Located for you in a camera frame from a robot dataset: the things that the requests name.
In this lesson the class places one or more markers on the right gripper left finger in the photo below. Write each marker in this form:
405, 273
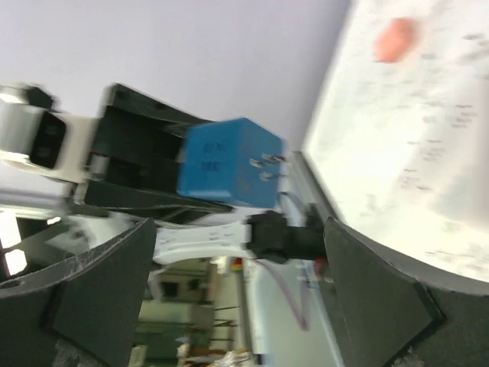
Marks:
80, 311

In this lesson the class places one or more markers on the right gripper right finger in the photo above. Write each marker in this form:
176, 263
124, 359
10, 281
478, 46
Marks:
385, 306

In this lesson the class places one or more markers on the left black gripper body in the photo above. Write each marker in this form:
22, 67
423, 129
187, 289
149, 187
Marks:
133, 166

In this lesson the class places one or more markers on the blue cube adapter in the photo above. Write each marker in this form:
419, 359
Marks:
237, 162

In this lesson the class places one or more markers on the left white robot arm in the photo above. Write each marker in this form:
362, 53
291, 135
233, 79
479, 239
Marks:
246, 232

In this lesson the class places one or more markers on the pink charger plug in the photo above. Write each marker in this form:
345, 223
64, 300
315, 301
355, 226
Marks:
395, 40

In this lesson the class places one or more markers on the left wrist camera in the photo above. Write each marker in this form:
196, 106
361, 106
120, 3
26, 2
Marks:
36, 138

